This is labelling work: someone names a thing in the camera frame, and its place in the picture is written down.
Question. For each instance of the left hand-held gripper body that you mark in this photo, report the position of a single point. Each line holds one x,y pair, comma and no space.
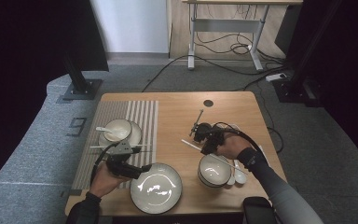
121,166

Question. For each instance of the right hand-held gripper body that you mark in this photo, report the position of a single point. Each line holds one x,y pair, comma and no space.
209,132

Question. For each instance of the grey plate with black rim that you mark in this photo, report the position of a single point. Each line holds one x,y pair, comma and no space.
136,135
155,199

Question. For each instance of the white bowl with black rim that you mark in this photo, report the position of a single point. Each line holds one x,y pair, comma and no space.
213,174
202,183
121,127

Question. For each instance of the person's left hand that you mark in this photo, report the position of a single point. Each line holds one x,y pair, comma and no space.
104,183

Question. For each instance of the person's right hand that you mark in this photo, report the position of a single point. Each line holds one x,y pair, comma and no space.
234,147

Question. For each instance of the black table grommet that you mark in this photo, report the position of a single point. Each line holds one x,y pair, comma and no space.
208,103

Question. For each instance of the grey striped placemat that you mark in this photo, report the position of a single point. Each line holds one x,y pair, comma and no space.
146,115

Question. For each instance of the grey tape strip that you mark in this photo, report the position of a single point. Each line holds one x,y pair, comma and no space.
66,194

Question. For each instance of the white power strip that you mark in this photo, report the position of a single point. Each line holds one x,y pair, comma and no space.
276,77

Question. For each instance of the black metal stand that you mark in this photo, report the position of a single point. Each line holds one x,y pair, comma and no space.
80,85
292,90

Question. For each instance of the white-legged wooden desk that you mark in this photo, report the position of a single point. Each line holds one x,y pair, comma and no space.
227,25

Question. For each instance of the black curtain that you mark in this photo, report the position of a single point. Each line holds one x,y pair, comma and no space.
354,77
18,62

